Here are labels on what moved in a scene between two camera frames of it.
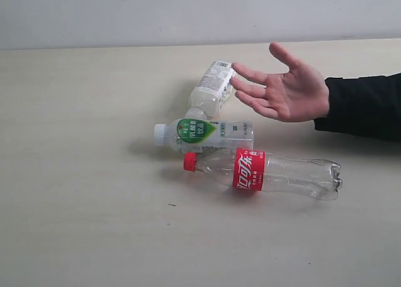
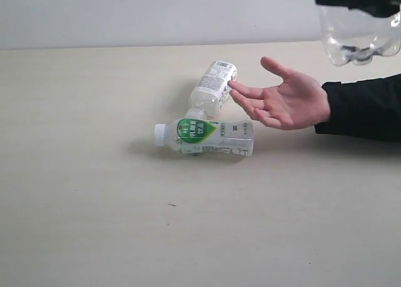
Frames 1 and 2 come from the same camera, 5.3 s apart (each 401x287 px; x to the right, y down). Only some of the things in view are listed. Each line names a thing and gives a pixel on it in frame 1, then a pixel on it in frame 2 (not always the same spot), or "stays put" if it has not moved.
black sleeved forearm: x=367 y=106 stays put
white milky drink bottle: x=212 y=92 stays put
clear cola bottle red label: x=250 y=169 to x=354 y=35
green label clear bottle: x=193 y=135 stays put
